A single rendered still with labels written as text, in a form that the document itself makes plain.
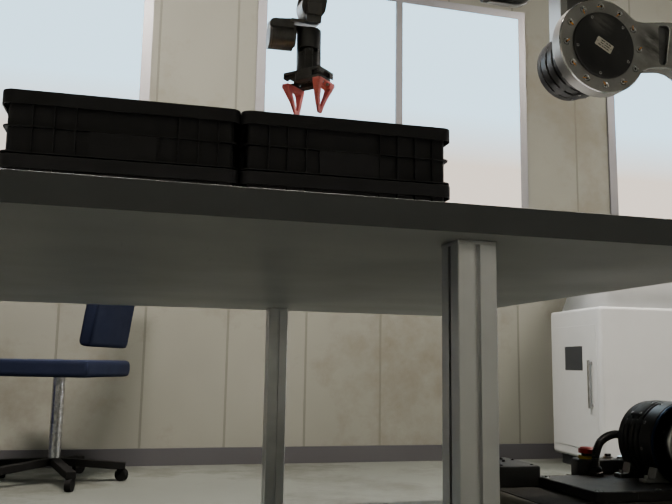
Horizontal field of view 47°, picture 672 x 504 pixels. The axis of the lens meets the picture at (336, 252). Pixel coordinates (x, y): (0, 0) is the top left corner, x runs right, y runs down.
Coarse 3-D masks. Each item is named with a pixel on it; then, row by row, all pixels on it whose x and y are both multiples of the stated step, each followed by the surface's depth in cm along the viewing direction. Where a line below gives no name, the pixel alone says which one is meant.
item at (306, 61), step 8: (312, 48) 179; (304, 56) 179; (312, 56) 179; (320, 56) 181; (296, 64) 181; (304, 64) 178; (312, 64) 178; (320, 64) 181; (288, 72) 180; (320, 72) 176; (328, 72) 179; (288, 80) 182
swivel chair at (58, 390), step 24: (96, 312) 313; (120, 312) 336; (96, 336) 315; (120, 336) 339; (0, 360) 298; (24, 360) 297; (48, 360) 296; (72, 360) 295; (96, 360) 304; (48, 456) 311; (72, 456) 326; (72, 480) 289; (120, 480) 316
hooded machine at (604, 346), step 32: (640, 288) 378; (576, 320) 389; (608, 320) 369; (640, 320) 372; (576, 352) 387; (608, 352) 367; (640, 352) 370; (576, 384) 386; (608, 384) 364; (640, 384) 368; (576, 416) 385; (608, 416) 362; (576, 448) 384; (608, 448) 360
